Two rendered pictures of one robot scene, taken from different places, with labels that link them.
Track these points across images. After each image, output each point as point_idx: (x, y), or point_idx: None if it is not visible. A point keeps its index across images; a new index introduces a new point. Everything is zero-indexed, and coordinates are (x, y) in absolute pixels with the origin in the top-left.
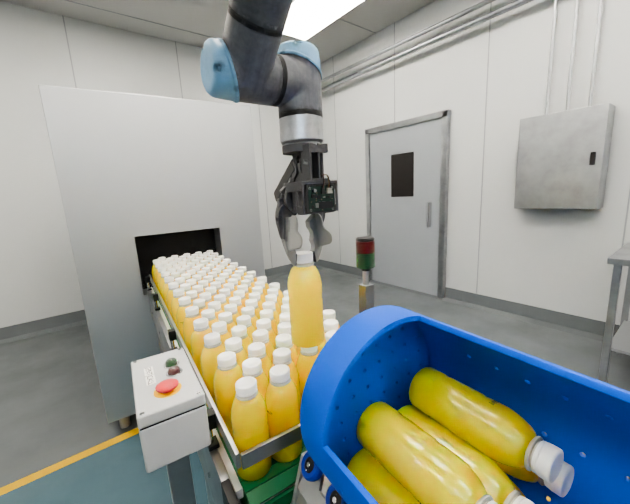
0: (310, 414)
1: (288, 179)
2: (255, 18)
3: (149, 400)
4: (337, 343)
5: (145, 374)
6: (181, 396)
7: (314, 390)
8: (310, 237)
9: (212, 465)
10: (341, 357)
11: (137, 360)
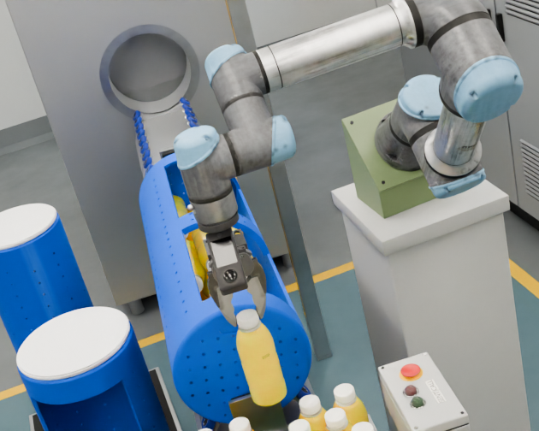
0: (302, 325)
1: (237, 247)
2: None
3: (423, 365)
4: (268, 301)
5: (441, 392)
6: (396, 366)
7: (294, 315)
8: (232, 305)
9: None
10: (271, 298)
11: (460, 416)
